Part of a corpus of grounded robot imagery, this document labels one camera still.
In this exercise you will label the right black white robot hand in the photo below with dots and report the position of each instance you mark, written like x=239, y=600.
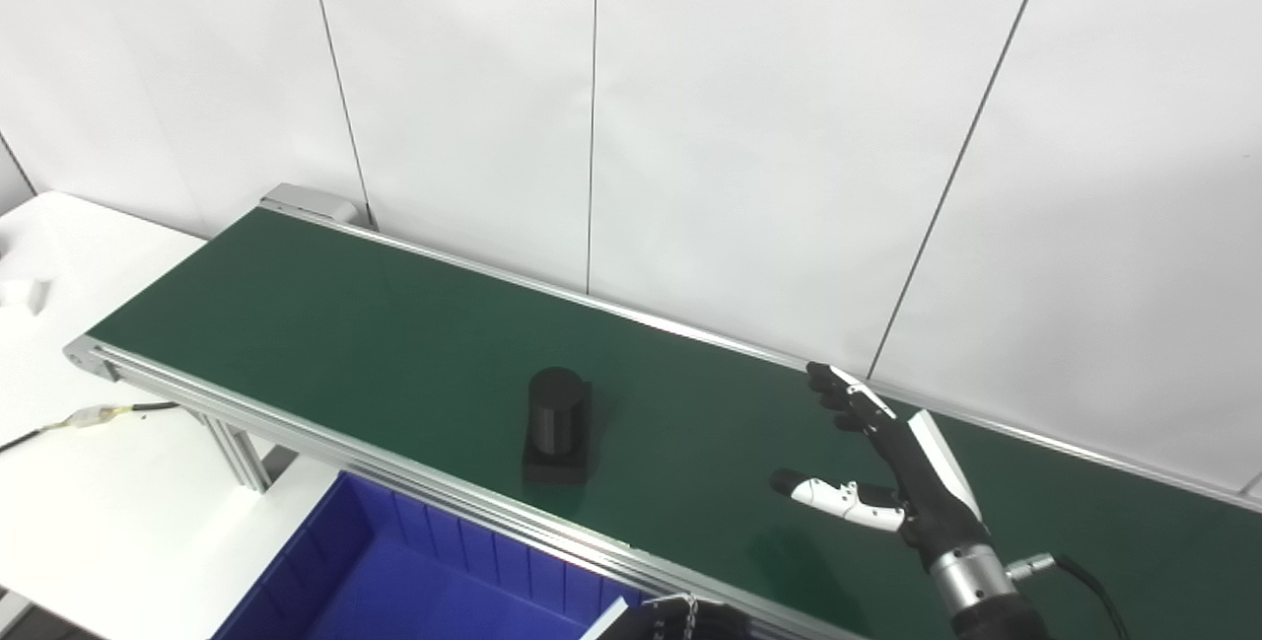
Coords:
x=927, y=492

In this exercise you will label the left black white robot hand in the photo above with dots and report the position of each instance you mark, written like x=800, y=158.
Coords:
x=690, y=620

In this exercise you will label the black cylinder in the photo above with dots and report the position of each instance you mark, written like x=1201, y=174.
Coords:
x=557, y=413

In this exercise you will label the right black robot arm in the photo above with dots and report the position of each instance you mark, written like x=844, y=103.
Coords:
x=986, y=610

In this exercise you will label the blue bin with white parts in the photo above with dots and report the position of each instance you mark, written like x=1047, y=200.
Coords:
x=394, y=591

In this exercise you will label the green conveyor belt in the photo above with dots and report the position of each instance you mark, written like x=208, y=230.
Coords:
x=197, y=398
x=394, y=344

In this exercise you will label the aluminium conveyor leg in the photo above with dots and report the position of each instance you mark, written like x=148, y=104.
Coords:
x=242, y=453

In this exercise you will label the grey conveyor end cap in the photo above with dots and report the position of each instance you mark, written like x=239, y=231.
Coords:
x=306, y=198

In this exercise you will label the white block part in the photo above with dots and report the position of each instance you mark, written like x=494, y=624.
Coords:
x=25, y=297

